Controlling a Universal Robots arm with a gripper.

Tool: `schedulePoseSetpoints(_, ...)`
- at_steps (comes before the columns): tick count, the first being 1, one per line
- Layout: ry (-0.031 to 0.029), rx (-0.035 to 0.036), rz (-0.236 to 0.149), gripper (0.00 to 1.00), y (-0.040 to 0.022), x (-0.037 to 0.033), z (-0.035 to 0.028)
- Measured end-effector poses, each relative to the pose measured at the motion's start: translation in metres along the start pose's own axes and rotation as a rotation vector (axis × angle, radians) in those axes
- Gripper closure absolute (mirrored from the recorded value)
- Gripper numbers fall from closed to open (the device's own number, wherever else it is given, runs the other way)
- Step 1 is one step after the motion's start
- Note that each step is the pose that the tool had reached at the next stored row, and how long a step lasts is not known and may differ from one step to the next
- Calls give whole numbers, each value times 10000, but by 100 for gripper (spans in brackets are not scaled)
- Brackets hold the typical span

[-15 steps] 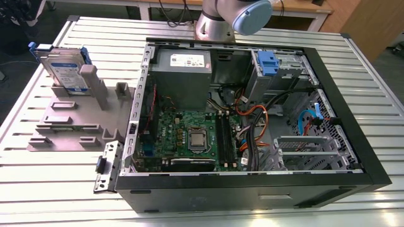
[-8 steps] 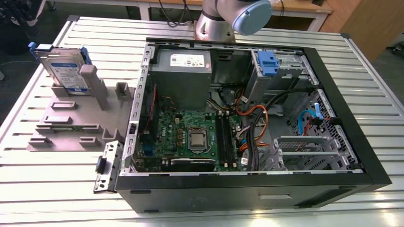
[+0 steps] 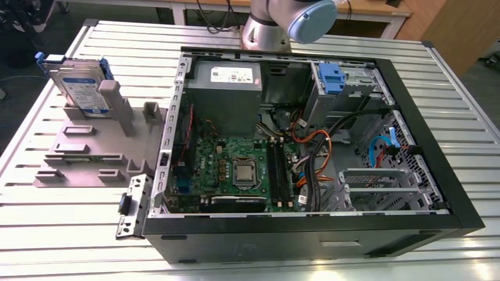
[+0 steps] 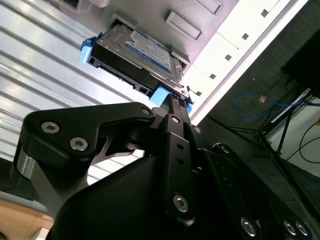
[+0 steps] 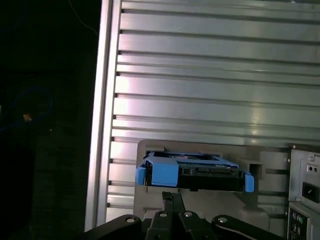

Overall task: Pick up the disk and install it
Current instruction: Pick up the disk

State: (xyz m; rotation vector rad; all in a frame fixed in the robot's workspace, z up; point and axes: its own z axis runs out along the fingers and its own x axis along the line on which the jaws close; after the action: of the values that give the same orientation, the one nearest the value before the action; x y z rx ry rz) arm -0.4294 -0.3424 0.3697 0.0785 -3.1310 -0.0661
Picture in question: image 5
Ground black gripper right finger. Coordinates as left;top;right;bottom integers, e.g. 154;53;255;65
172;192;286;240

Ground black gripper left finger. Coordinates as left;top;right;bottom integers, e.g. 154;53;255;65
83;191;176;240

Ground hard disk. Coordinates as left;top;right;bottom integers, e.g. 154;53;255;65
135;149;256;195

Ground grey parts rack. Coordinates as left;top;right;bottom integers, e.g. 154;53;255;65
134;138;291;240

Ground black PC case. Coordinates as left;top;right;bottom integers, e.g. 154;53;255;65
287;142;320;240

